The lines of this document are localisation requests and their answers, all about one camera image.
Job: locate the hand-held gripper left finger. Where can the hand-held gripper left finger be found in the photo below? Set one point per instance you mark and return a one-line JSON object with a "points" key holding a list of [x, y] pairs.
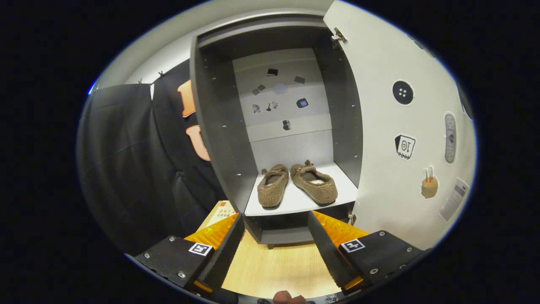
{"points": [[225, 253]]}

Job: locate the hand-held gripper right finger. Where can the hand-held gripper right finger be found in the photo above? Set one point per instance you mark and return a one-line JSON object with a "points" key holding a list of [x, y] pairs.
{"points": [[327, 249]]}

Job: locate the brown fuzzy shoe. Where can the brown fuzzy shoe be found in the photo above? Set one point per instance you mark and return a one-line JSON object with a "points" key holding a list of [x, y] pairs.
{"points": [[316, 190], [270, 194]]}

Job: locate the grey shoe cabinet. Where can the grey shoe cabinet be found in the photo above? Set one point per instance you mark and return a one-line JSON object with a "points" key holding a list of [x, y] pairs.
{"points": [[219, 126]]}

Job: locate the metal door hinge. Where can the metal door hinge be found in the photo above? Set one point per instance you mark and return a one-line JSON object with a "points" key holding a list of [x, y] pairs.
{"points": [[352, 218], [337, 36]]}

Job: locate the beige orange cover book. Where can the beige orange cover book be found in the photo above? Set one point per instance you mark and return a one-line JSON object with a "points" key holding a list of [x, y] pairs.
{"points": [[219, 213]]}

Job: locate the black backdrop cloth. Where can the black backdrop cloth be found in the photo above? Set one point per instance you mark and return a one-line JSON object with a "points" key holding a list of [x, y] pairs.
{"points": [[126, 169]]}

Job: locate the row of black cloth clips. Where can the row of black cloth clips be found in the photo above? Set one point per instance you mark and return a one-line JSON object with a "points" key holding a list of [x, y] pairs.
{"points": [[161, 74]]}

